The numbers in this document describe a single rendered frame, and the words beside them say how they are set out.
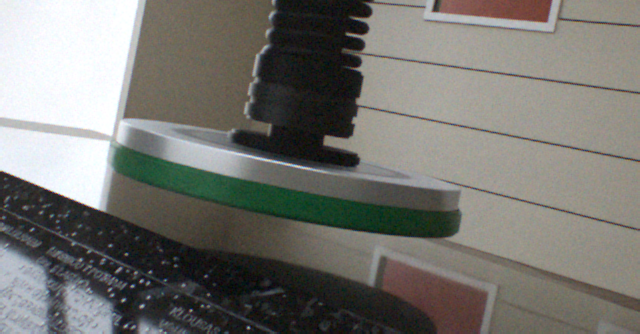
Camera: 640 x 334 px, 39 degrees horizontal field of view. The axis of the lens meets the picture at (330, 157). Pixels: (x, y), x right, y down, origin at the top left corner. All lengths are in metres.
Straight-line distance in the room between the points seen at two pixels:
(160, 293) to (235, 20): 8.94
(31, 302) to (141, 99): 8.29
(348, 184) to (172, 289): 0.11
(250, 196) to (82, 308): 0.11
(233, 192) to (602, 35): 6.99
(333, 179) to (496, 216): 7.20
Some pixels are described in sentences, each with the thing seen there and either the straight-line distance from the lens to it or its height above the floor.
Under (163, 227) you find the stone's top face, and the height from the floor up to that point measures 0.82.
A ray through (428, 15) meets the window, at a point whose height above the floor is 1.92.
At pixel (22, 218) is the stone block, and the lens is 0.61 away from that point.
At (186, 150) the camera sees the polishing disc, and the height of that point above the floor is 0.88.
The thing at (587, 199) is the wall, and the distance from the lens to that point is 7.26.
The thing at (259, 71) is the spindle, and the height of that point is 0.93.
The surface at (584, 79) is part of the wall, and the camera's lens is 7.40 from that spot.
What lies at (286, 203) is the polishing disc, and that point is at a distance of 0.45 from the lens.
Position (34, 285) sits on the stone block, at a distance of 0.54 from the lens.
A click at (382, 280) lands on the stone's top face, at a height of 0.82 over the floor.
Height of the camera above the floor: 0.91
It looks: 3 degrees down
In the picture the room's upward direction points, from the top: 12 degrees clockwise
